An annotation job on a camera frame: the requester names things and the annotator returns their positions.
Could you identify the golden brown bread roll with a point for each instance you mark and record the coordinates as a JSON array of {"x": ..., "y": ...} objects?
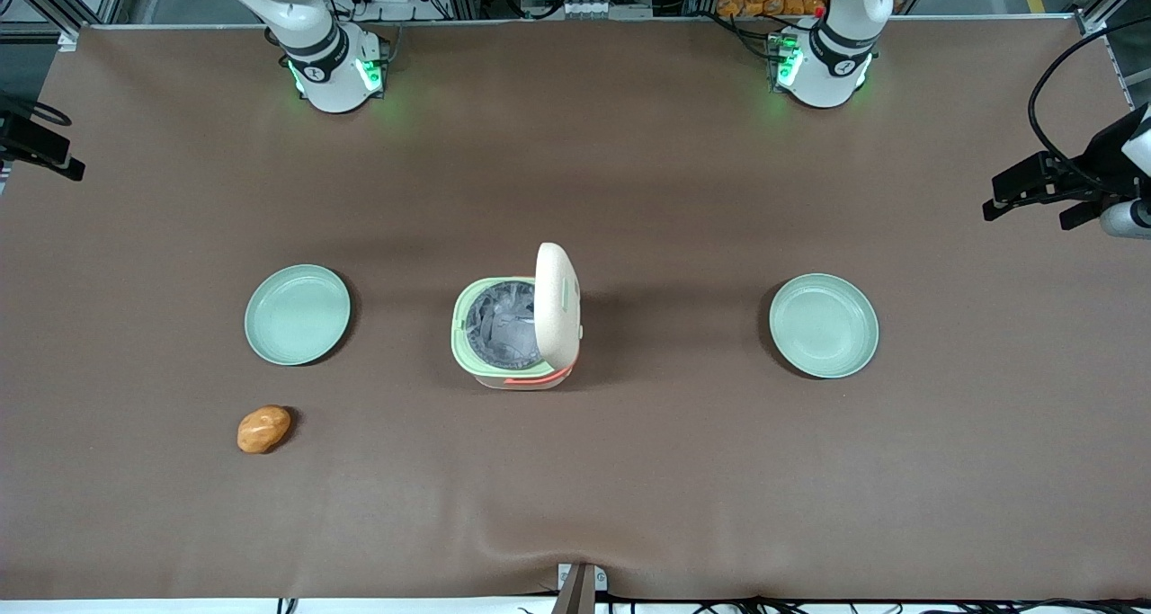
[{"x": 263, "y": 429}]

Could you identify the pale green round plate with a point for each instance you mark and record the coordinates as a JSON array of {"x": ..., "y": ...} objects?
[
  {"x": 297, "y": 315},
  {"x": 823, "y": 326}
]

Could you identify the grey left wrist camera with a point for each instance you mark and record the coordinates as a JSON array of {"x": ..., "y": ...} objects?
[{"x": 1128, "y": 220}]

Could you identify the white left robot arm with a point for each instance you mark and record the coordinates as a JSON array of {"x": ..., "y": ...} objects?
[{"x": 827, "y": 66}]

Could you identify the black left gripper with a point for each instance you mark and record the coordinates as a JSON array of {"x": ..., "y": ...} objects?
[{"x": 1099, "y": 156}]

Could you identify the beige rice cooker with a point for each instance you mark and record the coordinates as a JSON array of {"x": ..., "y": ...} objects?
[{"x": 557, "y": 308}]

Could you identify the brown table mat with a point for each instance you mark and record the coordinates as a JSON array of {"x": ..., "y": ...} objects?
[{"x": 629, "y": 470}]

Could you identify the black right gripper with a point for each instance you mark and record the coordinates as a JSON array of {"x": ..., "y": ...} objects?
[{"x": 27, "y": 139}]

